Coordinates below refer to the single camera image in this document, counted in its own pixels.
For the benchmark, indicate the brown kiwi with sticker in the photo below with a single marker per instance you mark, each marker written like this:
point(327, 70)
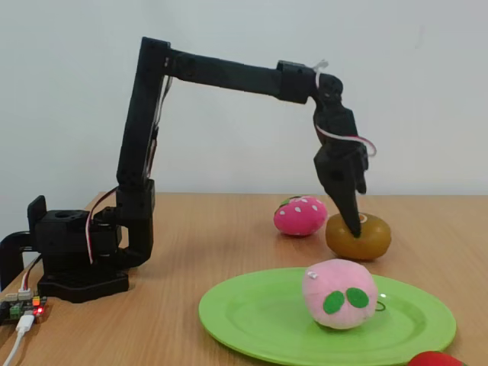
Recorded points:
point(370, 244)

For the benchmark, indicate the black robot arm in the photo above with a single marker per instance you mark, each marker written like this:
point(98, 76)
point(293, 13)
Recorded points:
point(137, 114)

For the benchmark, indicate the green oval plate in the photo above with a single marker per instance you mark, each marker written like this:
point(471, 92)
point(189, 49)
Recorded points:
point(259, 316)

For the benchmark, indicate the pink strawberry plush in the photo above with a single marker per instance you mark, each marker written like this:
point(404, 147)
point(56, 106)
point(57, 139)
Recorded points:
point(297, 217)

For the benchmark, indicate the light pink peach plush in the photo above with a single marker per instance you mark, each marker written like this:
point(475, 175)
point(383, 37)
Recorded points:
point(335, 282)

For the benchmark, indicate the red tomato plush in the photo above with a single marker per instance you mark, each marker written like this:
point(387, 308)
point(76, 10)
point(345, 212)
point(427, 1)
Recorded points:
point(434, 360)

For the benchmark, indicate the black table clamp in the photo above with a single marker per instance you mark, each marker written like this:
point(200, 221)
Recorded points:
point(11, 244)

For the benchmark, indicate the motor controller board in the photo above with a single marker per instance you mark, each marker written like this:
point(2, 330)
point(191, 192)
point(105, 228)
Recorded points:
point(23, 307)

